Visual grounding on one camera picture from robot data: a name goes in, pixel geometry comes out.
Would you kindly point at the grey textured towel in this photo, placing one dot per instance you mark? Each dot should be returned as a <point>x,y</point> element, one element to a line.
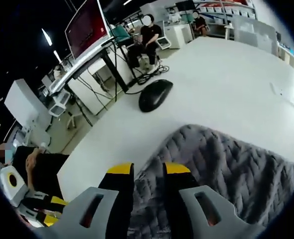
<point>224,159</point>

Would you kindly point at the white worn device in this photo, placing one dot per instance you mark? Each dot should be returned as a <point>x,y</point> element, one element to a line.
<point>44,147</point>

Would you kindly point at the white visitor chair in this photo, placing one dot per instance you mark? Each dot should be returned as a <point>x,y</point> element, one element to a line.
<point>164,37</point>

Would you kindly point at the shelf of white storage boxes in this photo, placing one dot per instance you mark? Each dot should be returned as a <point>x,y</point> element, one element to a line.
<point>226,10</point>

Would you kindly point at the white office chair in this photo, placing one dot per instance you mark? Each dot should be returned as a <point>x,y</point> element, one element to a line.
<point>59,109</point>

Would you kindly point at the white storage cabinet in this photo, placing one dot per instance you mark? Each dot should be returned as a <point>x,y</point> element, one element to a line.
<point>179,36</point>

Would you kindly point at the white partition box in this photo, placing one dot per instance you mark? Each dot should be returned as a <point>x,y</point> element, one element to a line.
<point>25,107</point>

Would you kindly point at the green chair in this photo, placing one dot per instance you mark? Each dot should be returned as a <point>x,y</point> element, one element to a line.
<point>120,33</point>

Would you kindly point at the frosted translucent panel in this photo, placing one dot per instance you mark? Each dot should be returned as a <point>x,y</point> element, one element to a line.
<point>253,35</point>

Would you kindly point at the black computer mouse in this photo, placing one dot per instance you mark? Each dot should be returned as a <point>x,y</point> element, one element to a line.
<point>155,95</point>

